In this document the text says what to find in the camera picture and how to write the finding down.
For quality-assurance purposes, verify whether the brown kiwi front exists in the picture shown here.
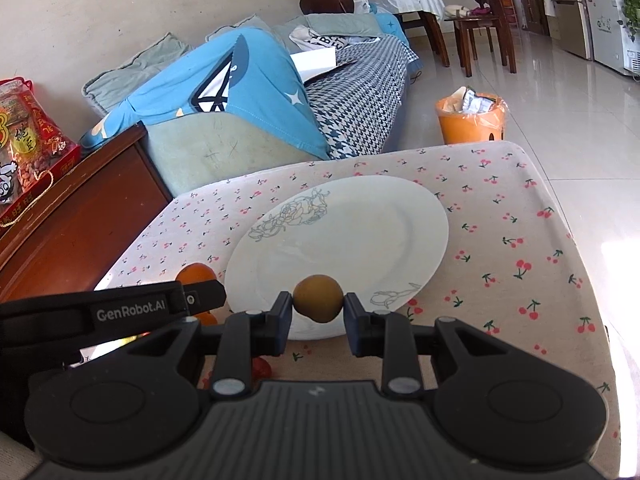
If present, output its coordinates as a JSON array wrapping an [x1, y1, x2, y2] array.
[[293, 274, 344, 323]]

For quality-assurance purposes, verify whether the dining table white cloth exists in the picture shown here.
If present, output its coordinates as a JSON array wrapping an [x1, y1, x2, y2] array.
[[354, 0, 450, 67]]

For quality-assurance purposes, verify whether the blue printed blanket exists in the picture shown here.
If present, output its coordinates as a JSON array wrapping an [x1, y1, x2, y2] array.
[[79, 27, 329, 159]]

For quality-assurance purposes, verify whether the cherry print tablecloth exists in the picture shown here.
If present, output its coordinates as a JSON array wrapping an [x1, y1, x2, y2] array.
[[101, 141, 620, 477]]

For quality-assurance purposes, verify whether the pale green sofa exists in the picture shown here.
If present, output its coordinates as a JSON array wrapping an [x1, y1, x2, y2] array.
[[80, 12, 417, 198]]

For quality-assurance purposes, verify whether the white floral plate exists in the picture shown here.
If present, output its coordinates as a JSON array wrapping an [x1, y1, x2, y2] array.
[[224, 176, 449, 312]]

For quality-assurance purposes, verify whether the white chest freezer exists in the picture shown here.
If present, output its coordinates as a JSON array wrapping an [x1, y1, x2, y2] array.
[[586, 0, 639, 76]]

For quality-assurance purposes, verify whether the dark wooden cabinet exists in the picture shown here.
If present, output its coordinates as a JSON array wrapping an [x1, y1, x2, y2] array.
[[1, 124, 171, 302]]

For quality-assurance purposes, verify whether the red snack gift bag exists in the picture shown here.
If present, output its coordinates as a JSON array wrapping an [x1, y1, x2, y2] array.
[[0, 77, 80, 230]]

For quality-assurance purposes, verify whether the red tomato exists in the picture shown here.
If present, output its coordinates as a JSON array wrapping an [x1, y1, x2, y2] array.
[[252, 356, 272, 384]]

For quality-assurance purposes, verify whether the houndstooth sofa cover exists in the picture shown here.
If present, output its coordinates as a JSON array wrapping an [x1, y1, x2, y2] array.
[[307, 35, 422, 159]]

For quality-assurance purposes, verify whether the orange tangerine back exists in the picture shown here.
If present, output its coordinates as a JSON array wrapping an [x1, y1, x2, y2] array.
[[195, 312, 218, 326]]

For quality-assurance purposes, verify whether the orange trash bin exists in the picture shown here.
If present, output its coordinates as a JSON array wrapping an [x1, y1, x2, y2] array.
[[435, 86, 508, 144]]

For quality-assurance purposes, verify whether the refrigerator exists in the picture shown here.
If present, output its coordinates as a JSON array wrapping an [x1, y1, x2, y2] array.
[[541, 0, 614, 61]]

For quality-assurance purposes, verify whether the sunlit orange tangerine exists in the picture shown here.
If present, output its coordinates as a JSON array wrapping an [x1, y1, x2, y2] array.
[[176, 262, 217, 285]]

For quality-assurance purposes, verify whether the wooden chair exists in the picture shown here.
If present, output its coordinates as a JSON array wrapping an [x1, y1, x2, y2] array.
[[446, 0, 518, 77], [299, 0, 355, 15]]

